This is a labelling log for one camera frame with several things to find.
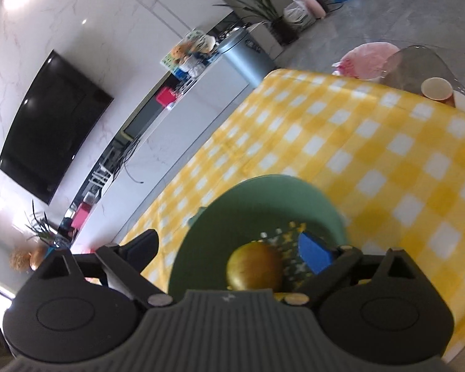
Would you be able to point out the red box on counter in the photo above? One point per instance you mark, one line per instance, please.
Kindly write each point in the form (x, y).
(166, 96)

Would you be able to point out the teddy bear toy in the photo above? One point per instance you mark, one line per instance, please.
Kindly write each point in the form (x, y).
(181, 52)

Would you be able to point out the pink box on counter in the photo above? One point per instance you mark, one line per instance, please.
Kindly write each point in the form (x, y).
(81, 215)

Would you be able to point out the white plastic bag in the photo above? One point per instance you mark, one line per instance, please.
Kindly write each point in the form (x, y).
(298, 16)

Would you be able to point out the green colander bowl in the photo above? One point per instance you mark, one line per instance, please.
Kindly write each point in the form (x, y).
(272, 209)

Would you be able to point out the white marble tv counter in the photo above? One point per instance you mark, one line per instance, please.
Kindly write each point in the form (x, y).
(163, 150)

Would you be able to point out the yellow checkered tablecloth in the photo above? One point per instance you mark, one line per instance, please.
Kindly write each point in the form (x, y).
(392, 162)

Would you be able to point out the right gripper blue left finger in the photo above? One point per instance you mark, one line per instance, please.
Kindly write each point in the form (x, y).
(140, 251)

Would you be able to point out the black wall television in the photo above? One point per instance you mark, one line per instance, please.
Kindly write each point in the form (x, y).
(55, 117)

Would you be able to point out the potted long-leaf plant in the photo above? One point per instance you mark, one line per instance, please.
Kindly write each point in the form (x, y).
(265, 10)

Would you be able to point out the large round yellow-green pear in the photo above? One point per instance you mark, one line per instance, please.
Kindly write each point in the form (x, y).
(255, 266)

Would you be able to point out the grey metal trash bin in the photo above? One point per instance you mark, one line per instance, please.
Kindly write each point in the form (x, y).
(246, 55)

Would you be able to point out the potted plant left counter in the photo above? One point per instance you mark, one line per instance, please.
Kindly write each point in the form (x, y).
(39, 225)

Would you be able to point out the pink chair cushion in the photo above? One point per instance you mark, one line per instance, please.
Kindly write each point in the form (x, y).
(365, 62)

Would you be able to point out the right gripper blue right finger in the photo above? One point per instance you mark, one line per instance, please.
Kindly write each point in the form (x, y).
(314, 252)

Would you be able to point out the white wifi router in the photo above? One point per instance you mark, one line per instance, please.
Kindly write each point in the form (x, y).
(100, 176)

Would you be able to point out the paper cup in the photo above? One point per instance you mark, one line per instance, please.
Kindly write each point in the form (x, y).
(437, 89)

